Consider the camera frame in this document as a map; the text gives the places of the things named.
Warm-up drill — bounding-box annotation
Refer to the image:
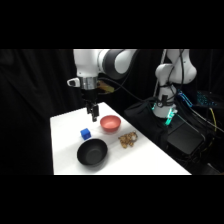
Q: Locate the blue cable bundle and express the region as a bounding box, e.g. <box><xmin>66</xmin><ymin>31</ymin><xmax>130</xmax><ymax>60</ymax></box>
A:
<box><xmin>176</xmin><ymin>88</ymin><xmax>194</xmax><ymax>108</ymax></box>

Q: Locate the device with teal lights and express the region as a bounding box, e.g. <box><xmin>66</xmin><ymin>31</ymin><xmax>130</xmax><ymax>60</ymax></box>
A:
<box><xmin>195</xmin><ymin>90</ymin><xmax>218</xmax><ymax>108</ymax></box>

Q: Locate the pink bowl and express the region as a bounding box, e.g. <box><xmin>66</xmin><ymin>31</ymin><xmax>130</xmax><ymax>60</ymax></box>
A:
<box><xmin>99</xmin><ymin>114</ymin><xmax>122</xmax><ymax>133</ymax></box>

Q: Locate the yellow cable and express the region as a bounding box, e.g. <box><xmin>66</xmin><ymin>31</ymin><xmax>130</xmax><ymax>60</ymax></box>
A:
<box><xmin>207</xmin><ymin>107</ymin><xmax>218</xmax><ymax>135</ymax></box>

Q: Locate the black curtain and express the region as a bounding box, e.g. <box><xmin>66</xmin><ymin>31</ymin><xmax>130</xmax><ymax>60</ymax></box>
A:
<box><xmin>0</xmin><ymin>49</ymin><xmax>224</xmax><ymax>176</ymax></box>

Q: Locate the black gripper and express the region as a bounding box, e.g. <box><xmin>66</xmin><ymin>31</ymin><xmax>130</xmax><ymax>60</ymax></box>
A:
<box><xmin>81</xmin><ymin>88</ymin><xmax>100</xmax><ymax>123</ymax></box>

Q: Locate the brown plush toy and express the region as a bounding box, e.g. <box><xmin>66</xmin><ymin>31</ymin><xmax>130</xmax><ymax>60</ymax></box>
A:
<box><xmin>118</xmin><ymin>131</ymin><xmax>139</xmax><ymax>149</ymax></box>

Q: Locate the black box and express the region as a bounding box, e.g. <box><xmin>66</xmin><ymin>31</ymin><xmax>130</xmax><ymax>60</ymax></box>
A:
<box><xmin>165</xmin><ymin>123</ymin><xmax>206</xmax><ymax>156</ymax></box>

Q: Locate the yellow wrist cable connector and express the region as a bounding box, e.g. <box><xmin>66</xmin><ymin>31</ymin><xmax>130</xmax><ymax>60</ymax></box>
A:
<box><xmin>98</xmin><ymin>82</ymin><xmax>115</xmax><ymax>94</ymax></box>

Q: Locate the black bowl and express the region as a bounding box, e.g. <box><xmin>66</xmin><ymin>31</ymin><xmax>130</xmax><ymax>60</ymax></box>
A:
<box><xmin>76</xmin><ymin>138</ymin><xmax>109</xmax><ymax>167</ymax></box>

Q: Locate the black robot stand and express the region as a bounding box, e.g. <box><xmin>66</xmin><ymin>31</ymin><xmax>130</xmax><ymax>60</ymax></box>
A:
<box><xmin>123</xmin><ymin>99</ymin><xmax>178</xmax><ymax>151</ymax></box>

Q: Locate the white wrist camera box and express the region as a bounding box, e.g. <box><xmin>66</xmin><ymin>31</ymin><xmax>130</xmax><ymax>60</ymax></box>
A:
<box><xmin>66</xmin><ymin>77</ymin><xmax>82</xmax><ymax>89</ymax></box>

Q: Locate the blue cube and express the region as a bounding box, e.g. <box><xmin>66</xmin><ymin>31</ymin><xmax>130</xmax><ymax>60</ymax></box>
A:
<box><xmin>80</xmin><ymin>127</ymin><xmax>92</xmax><ymax>140</ymax></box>

